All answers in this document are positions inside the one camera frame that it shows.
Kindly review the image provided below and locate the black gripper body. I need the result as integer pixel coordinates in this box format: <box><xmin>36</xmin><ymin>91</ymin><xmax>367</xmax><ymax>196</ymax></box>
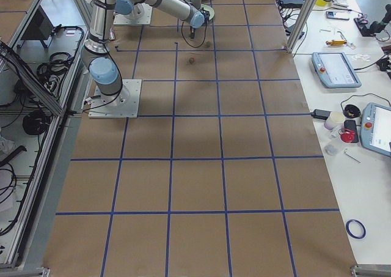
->
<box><xmin>200</xmin><ymin>9</ymin><xmax>211</xmax><ymax>21</ymax></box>

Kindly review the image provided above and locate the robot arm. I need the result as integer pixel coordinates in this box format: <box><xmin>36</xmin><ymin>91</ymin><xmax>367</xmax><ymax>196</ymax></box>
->
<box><xmin>81</xmin><ymin>0</ymin><xmax>209</xmax><ymax>105</ymax></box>

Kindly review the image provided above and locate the pale green plate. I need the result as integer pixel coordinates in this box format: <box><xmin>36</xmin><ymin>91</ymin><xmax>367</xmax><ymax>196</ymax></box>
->
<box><xmin>201</xmin><ymin>4</ymin><xmax>215</xmax><ymax>21</ymax></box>

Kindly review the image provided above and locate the smartphone on table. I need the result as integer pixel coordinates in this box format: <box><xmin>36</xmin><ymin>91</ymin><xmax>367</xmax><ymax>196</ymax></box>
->
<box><xmin>325</xmin><ymin>11</ymin><xmax>349</xmax><ymax>21</ymax></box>

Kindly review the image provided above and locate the far blue teach pendant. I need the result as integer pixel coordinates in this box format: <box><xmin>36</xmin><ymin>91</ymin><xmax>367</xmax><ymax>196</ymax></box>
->
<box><xmin>312</xmin><ymin>52</ymin><xmax>362</xmax><ymax>89</ymax></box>

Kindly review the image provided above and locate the blue teach pendant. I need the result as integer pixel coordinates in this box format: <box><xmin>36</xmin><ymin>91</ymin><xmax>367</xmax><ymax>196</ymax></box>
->
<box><xmin>312</xmin><ymin>52</ymin><xmax>362</xmax><ymax>89</ymax></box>
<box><xmin>360</xmin><ymin>103</ymin><xmax>391</xmax><ymax>157</ymax></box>

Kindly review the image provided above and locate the white paper cup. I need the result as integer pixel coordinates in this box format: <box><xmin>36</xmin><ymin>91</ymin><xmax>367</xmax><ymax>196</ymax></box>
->
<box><xmin>324</xmin><ymin>111</ymin><xmax>345</xmax><ymax>130</ymax></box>

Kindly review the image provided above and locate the red round object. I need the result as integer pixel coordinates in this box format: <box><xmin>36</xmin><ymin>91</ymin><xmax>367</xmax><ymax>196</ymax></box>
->
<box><xmin>340</xmin><ymin>128</ymin><xmax>359</xmax><ymax>143</ymax></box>

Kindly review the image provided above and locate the near blue teach pendant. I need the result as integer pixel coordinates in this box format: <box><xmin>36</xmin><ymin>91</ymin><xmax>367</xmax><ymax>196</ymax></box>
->
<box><xmin>360</xmin><ymin>103</ymin><xmax>391</xmax><ymax>157</ymax></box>

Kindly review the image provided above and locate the blue tape roll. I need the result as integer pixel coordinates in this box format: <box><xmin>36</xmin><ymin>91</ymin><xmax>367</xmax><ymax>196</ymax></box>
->
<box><xmin>345</xmin><ymin>219</ymin><xmax>367</xmax><ymax>240</ymax></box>

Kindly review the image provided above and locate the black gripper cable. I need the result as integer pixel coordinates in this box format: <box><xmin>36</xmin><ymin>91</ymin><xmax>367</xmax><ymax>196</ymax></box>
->
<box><xmin>180</xmin><ymin>17</ymin><xmax>210</xmax><ymax>49</ymax></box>

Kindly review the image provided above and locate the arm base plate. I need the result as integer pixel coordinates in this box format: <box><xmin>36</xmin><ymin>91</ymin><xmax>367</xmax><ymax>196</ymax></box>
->
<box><xmin>88</xmin><ymin>79</ymin><xmax>142</xmax><ymax>119</ymax></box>
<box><xmin>114</xmin><ymin>4</ymin><xmax>153</xmax><ymax>26</ymax></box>

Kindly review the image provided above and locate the aluminium frame post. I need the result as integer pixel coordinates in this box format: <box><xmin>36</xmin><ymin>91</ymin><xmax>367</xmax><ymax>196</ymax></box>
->
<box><xmin>286</xmin><ymin>0</ymin><xmax>316</xmax><ymax>53</ymax></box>

